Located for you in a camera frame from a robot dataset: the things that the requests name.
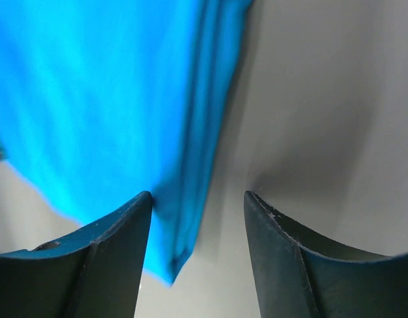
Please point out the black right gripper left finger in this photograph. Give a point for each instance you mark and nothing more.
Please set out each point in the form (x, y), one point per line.
(94, 271)

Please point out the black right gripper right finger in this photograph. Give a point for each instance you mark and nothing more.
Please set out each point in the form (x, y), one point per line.
(301, 273)

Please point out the blue t-shirt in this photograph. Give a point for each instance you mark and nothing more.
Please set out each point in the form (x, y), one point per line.
(100, 100)

